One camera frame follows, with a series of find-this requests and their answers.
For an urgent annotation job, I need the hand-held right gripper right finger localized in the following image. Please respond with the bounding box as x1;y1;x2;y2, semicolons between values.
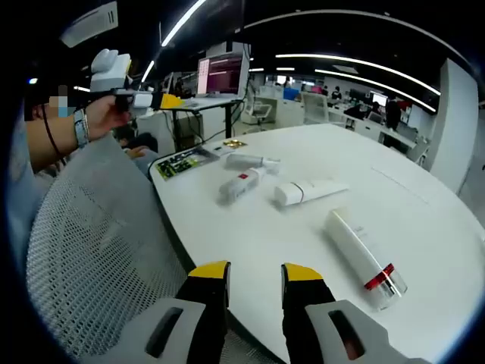
280;262;429;364

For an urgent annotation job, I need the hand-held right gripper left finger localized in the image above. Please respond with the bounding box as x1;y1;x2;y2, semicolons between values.
81;259;231;364

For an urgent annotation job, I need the tall white red-banded skincare bottle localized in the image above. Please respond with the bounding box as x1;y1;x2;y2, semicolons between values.
324;207;409;311

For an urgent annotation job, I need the silver skincare bottle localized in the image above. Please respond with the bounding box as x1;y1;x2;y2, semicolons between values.
224;152;282;176

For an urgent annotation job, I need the white skincare tube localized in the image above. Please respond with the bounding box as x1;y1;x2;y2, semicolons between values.
274;179;350;209

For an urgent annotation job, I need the white red-label skincare bottle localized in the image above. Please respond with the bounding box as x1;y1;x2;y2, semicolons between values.
217;166;268;206

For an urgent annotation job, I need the person's left hand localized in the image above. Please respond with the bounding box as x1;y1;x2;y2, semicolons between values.
85;94;133;142

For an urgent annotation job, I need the standing desk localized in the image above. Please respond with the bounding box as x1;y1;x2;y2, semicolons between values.
166;96;246;152

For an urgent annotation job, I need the ceiling air conditioner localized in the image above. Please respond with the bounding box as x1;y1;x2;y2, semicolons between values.
60;2;119;49

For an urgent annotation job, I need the computer monitor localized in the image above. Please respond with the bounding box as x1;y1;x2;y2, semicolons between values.
196;55;244;96

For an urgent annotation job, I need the green and black leaflet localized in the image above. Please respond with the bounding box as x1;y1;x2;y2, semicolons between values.
155;147;221;182

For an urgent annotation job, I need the light blue wrist band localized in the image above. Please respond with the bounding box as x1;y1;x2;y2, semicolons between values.
73;108;91;149

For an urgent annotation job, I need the ceiling strip light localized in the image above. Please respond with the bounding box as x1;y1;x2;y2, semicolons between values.
274;52;443;96
161;0;208;49

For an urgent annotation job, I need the white office chair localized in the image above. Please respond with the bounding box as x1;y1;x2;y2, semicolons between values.
242;96;277;126

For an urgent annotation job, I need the grey mesh office chair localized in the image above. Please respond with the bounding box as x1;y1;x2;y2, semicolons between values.
25;134;274;364

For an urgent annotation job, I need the white mesh chair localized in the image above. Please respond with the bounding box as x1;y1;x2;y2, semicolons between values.
302;93;330;124

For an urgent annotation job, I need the black neck cord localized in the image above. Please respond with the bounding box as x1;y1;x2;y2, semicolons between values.
41;104;67;166

